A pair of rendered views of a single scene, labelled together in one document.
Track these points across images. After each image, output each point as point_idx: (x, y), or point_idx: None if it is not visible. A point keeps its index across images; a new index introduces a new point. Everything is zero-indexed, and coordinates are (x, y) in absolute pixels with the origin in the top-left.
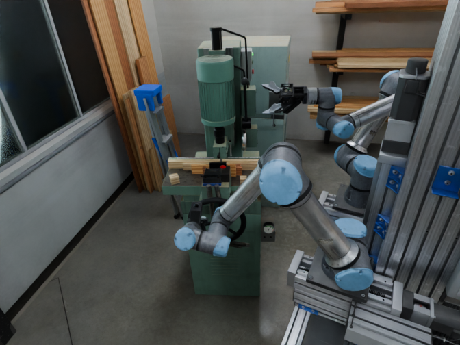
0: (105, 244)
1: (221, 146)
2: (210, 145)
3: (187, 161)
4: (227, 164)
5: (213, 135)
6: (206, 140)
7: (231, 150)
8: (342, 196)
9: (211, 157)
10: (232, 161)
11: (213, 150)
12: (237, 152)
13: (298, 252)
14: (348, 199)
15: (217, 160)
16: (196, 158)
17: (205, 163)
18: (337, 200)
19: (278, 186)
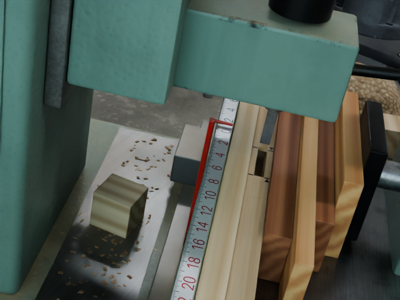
0: None
1: (347, 22)
2: (166, 94)
3: (226, 286)
4: (353, 112)
5: (186, 7)
6: (29, 107)
7: (80, 94)
8: (359, 35)
9: (31, 211)
10: (259, 108)
11: (352, 71)
12: (87, 96)
13: None
14: (396, 26)
15: (244, 151)
16: (208, 228)
17: (300, 196)
18: (377, 46)
19: None
